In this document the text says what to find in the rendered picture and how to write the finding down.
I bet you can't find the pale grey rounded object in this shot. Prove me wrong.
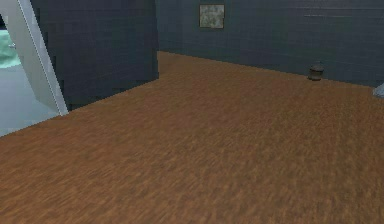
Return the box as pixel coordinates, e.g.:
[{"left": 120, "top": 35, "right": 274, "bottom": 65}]
[{"left": 372, "top": 83, "right": 384, "bottom": 99}]

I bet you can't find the framed grey-green wall picture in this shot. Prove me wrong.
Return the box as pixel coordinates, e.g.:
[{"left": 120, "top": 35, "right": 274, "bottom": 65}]
[{"left": 198, "top": 3, "right": 226, "bottom": 30}]

